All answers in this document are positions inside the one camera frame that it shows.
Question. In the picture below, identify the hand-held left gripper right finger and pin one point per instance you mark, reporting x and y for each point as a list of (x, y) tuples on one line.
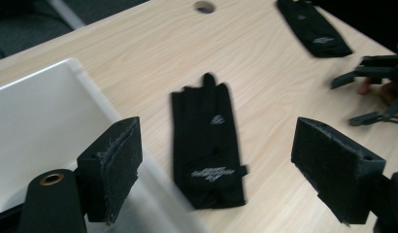
[(333, 168)]

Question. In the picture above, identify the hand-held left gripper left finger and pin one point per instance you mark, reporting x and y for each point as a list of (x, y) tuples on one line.
[(113, 168)]

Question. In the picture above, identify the white cardboard box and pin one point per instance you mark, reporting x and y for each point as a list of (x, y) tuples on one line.
[(41, 113)]

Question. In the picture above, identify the black glove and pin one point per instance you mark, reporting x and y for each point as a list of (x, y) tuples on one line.
[(205, 145), (313, 29)]

